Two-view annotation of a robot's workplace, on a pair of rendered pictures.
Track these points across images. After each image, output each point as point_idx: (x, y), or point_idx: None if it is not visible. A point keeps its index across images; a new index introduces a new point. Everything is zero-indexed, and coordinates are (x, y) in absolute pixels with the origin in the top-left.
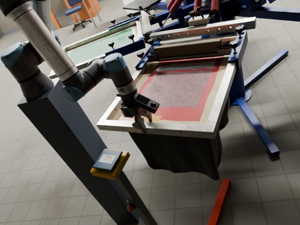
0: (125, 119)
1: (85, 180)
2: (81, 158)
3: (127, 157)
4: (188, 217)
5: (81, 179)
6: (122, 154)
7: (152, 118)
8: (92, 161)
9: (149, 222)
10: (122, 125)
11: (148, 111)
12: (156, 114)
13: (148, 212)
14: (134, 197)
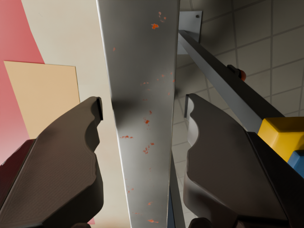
0: (100, 212)
1: (174, 172)
2: (176, 206)
3: (286, 121)
4: None
5: (176, 177)
6: (290, 147)
7: (51, 111)
8: (170, 185)
9: (206, 50)
10: (160, 221)
11: (53, 165)
12: (17, 106)
13: (202, 54)
14: (234, 75)
